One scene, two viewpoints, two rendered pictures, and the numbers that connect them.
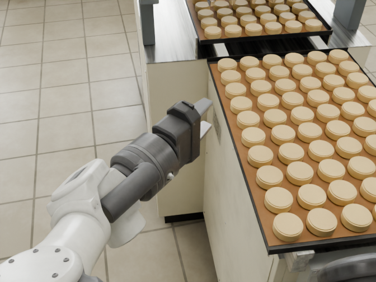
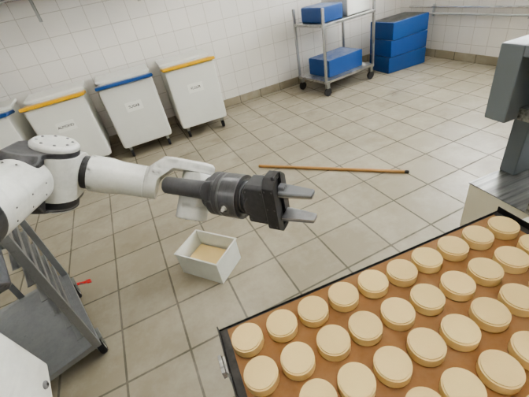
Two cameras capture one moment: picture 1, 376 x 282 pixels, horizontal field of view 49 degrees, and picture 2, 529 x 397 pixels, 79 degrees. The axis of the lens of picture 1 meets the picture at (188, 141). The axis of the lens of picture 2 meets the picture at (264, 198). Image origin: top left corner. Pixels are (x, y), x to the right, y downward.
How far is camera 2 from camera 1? 0.67 m
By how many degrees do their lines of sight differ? 64
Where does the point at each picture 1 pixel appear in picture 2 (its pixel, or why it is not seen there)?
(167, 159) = (224, 194)
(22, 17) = not seen: outside the picture
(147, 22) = (513, 145)
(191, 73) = not seen: hidden behind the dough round
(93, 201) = (157, 169)
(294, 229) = (240, 342)
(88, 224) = (138, 172)
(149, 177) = (192, 187)
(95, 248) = (125, 183)
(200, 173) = not seen: hidden behind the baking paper
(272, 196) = (279, 315)
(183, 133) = (252, 191)
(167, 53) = (506, 189)
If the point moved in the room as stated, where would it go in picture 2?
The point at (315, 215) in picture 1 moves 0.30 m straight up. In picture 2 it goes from (263, 363) to (205, 196)
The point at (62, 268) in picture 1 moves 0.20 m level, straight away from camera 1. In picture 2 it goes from (46, 144) to (152, 103)
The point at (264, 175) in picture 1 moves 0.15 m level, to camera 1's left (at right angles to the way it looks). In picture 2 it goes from (308, 303) to (284, 243)
